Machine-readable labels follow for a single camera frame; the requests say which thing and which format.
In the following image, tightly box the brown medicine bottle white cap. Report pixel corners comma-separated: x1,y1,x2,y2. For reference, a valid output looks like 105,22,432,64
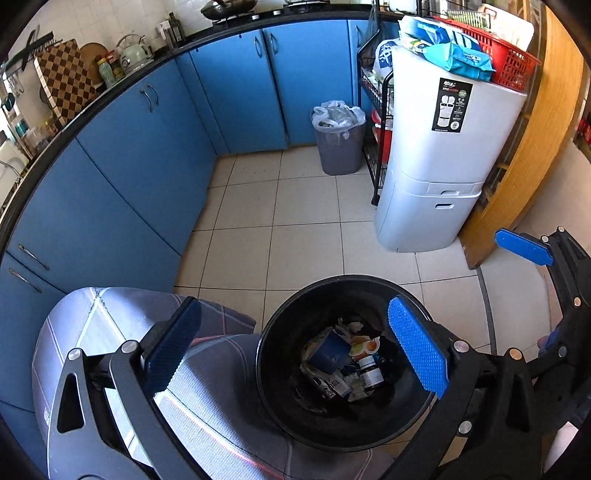
358,355,384,388

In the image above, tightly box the small white medicine box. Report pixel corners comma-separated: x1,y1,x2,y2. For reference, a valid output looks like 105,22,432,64
322,371,353,398

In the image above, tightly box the blue plastic cup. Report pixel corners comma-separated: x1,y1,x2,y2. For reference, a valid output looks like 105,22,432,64
304,329,351,375

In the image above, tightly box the orange yellow snack wrapper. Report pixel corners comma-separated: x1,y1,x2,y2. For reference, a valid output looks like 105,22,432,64
349,337,381,361

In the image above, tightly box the black trash bin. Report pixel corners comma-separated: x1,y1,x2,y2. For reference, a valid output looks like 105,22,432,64
256,275,434,452

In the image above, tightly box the grey trash bin with bag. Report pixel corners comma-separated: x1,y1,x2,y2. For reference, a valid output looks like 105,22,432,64
311,100,366,176

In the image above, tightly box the person's right hand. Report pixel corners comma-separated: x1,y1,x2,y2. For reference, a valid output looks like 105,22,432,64
537,328,559,351

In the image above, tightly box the blue checked tablecloth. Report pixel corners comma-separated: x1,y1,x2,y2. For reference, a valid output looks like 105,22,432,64
32,287,394,479

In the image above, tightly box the white cylindrical appliance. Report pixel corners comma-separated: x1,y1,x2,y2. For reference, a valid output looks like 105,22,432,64
374,47,527,253

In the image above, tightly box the red plastic basket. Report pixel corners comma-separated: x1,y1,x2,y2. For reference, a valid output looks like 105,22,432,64
437,17,541,92

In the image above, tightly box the blue wet wipes pack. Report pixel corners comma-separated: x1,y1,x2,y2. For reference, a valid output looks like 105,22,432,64
398,15,495,82

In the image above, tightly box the black metal shelf rack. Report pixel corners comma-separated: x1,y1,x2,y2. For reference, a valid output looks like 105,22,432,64
356,1,402,206

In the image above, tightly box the checkered cutting board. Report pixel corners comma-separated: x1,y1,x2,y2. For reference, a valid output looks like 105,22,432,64
34,39,96,127

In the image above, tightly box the green kettle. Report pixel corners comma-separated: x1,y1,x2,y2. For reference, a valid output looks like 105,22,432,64
115,33,153,75

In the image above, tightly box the black wok with lid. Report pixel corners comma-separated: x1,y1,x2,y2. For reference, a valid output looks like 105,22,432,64
200,0,257,21

